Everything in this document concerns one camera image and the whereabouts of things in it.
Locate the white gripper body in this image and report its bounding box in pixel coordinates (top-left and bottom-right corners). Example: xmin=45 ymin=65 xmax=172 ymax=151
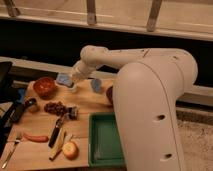
xmin=70 ymin=61 xmax=87 ymax=83

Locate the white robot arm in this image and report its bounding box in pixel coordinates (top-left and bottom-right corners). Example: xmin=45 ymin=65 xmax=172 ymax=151
xmin=71 ymin=45 xmax=198 ymax=171

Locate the blue cup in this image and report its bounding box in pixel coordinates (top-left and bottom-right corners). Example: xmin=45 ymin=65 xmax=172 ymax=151
xmin=91 ymin=79 xmax=101 ymax=93

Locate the dark red round object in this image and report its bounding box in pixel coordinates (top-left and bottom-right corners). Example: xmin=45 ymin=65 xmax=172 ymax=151
xmin=106 ymin=86 xmax=113 ymax=104

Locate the red bowl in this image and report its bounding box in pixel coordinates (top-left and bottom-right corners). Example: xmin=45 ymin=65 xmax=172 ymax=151
xmin=33 ymin=77 xmax=56 ymax=99

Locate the small dark metal object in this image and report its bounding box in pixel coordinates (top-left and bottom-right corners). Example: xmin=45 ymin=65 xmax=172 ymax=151
xmin=68 ymin=106 xmax=78 ymax=120

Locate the purple grape bunch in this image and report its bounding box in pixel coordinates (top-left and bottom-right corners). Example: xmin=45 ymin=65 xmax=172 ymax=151
xmin=44 ymin=102 xmax=67 ymax=116

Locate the small dark jar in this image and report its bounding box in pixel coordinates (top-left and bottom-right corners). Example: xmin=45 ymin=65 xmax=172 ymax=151
xmin=25 ymin=98 xmax=39 ymax=113

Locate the black spatula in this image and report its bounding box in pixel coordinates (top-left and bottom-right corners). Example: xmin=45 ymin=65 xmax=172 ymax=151
xmin=1 ymin=102 xmax=25 ymax=126

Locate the green tray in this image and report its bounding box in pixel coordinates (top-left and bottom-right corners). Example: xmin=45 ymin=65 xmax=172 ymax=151
xmin=88 ymin=113 xmax=125 ymax=167

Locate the red yellow apple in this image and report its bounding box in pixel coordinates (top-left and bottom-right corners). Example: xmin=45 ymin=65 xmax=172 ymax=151
xmin=62 ymin=141 xmax=78 ymax=159

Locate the red sausage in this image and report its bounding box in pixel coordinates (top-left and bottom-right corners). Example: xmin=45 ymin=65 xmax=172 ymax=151
xmin=23 ymin=133 xmax=49 ymax=143

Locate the silver fork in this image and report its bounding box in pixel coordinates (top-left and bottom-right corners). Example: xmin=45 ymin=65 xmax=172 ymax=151
xmin=1 ymin=132 xmax=22 ymax=169

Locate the black handled knife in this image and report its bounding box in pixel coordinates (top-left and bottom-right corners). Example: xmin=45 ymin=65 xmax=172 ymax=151
xmin=48 ymin=116 xmax=65 ymax=148

